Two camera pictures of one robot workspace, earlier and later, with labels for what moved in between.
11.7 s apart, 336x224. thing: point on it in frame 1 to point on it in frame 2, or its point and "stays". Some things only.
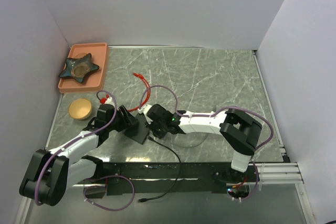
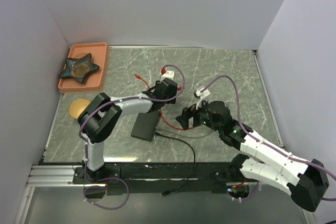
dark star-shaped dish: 79,68 stays
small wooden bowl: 80,108 stays
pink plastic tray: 94,82 stays
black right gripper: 150,126 to 187,113
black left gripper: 127,120 to 172,98
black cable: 144,199 to 165,192
